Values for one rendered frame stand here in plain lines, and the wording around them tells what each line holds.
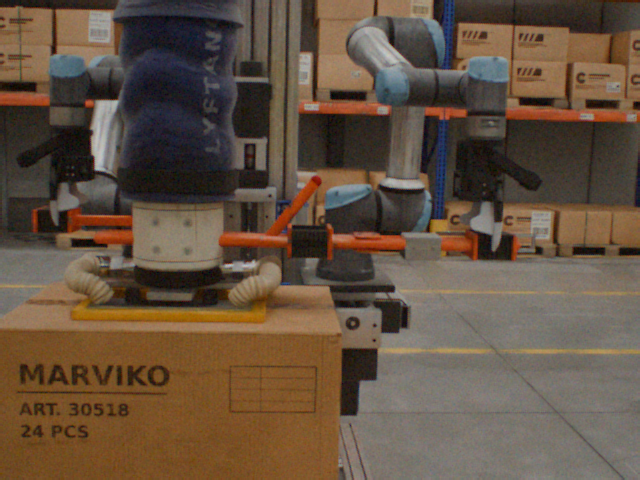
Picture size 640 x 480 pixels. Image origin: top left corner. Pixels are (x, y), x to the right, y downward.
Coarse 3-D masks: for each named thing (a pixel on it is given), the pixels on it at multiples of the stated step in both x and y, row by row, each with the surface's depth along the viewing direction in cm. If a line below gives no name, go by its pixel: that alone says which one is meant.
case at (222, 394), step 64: (0, 320) 141; (64, 320) 142; (320, 320) 147; (0, 384) 138; (64, 384) 138; (128, 384) 139; (192, 384) 139; (256, 384) 140; (320, 384) 140; (0, 448) 139; (64, 448) 140; (128, 448) 140; (192, 448) 141; (256, 448) 141; (320, 448) 142
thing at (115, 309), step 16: (128, 288) 147; (80, 304) 146; (96, 304) 145; (112, 304) 145; (128, 304) 145; (144, 304) 146; (160, 304) 146; (176, 304) 146; (192, 304) 147; (208, 304) 147; (224, 304) 147; (256, 304) 150; (96, 320) 142; (112, 320) 143; (128, 320) 143; (144, 320) 143; (160, 320) 143; (176, 320) 143; (192, 320) 143; (208, 320) 143; (224, 320) 143; (240, 320) 143; (256, 320) 144
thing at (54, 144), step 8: (56, 136) 175; (40, 144) 175; (48, 144) 175; (56, 144) 175; (24, 152) 176; (32, 152) 175; (40, 152) 175; (48, 152) 175; (24, 160) 175; (32, 160) 175
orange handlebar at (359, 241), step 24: (96, 216) 179; (120, 216) 179; (96, 240) 153; (120, 240) 152; (240, 240) 153; (264, 240) 153; (336, 240) 154; (360, 240) 154; (384, 240) 154; (456, 240) 155
